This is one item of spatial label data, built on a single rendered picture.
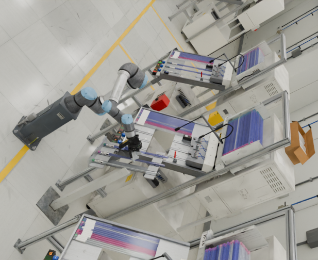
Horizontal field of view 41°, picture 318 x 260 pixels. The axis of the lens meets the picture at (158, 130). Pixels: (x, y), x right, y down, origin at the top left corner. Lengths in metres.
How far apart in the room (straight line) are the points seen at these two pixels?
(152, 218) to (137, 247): 1.11
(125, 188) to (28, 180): 0.79
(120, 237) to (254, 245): 0.81
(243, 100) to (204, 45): 3.42
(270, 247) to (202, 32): 5.67
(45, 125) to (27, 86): 0.62
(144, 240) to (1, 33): 2.45
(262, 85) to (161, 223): 1.77
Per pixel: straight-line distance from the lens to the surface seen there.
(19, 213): 3.48
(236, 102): 4.64
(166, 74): 4.57
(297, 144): 3.57
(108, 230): 2.76
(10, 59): 4.17
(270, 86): 4.54
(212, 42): 7.87
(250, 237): 2.53
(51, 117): 3.52
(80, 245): 2.70
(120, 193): 3.69
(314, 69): 6.35
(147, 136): 3.60
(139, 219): 3.83
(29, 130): 3.71
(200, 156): 3.42
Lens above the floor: 2.63
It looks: 28 degrees down
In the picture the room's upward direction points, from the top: 62 degrees clockwise
